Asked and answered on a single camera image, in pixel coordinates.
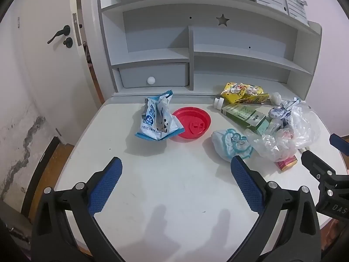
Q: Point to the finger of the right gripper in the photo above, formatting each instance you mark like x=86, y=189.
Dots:
x=319, y=169
x=339, y=143

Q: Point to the white crumpled tissue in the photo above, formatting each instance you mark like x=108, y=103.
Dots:
x=276, y=99

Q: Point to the blue white snack bag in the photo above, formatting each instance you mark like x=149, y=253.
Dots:
x=157, y=122

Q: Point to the white door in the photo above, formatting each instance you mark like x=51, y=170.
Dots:
x=46, y=89

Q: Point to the white blue crumpled wrapper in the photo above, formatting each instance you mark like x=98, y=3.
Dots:
x=229, y=143

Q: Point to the red plastic lid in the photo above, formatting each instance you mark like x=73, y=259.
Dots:
x=195, y=121

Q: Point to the clear plastic bag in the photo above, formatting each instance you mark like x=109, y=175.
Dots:
x=280, y=142

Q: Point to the pink yellow small box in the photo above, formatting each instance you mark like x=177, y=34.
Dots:
x=287, y=163

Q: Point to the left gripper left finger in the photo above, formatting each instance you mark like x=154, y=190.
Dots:
x=52, y=238

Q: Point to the grey desk hutch shelf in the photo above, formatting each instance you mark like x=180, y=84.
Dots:
x=221, y=40

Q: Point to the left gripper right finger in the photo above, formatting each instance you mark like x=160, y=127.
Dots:
x=299, y=238

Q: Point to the yellow snack bag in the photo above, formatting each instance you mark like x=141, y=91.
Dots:
x=244, y=93

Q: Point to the grey drawer white knob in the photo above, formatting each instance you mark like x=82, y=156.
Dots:
x=170, y=74

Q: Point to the green carton box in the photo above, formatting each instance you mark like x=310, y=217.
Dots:
x=247, y=117

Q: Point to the black door handle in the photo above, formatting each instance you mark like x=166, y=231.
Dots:
x=65, y=31

